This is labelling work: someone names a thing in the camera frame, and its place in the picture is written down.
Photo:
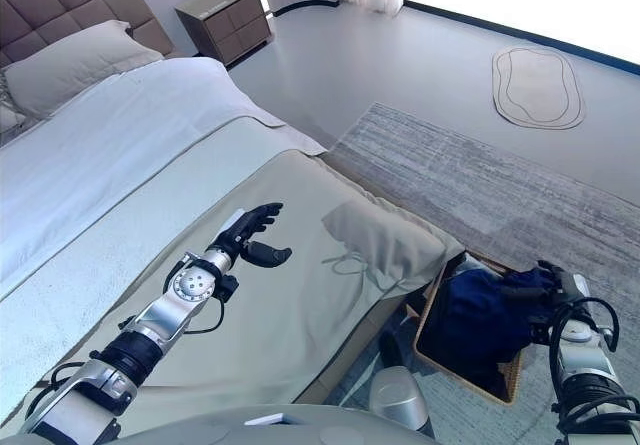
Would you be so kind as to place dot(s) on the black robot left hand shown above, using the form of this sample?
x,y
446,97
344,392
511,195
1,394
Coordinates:
x,y
245,230

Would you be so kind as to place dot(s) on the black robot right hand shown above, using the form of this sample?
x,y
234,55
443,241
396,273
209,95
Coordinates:
x,y
567,290

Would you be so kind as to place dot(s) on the navy blue garment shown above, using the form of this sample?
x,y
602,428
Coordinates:
x,y
480,305

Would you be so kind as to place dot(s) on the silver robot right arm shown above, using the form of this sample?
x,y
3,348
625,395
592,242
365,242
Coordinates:
x,y
585,360

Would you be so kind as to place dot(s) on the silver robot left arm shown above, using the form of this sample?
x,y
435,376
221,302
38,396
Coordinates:
x,y
160,315

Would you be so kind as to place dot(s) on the brown wicker basket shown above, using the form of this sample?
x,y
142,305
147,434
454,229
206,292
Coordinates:
x,y
510,380

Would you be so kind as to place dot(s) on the grey striped area rug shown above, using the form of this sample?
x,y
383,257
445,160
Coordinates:
x,y
475,190

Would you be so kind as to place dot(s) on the white duvet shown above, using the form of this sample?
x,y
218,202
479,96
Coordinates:
x,y
125,130

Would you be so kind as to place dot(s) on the beige oval floor mat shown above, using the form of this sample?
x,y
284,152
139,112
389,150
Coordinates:
x,y
537,87

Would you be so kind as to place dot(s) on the brown nightstand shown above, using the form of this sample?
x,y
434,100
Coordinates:
x,y
225,20

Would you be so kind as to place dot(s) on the beige pillow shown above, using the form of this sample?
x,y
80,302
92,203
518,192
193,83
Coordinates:
x,y
80,65

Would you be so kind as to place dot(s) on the grey patterned cushion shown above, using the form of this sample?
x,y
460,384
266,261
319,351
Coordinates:
x,y
10,110

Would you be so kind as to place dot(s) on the brown tufted headboard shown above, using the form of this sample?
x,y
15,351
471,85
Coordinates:
x,y
75,5

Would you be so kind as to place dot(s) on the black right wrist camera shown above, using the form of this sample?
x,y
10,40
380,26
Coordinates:
x,y
541,329

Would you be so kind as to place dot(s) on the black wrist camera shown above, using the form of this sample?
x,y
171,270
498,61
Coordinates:
x,y
228,286
541,329

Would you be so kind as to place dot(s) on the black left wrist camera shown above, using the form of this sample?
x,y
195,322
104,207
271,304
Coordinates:
x,y
228,286

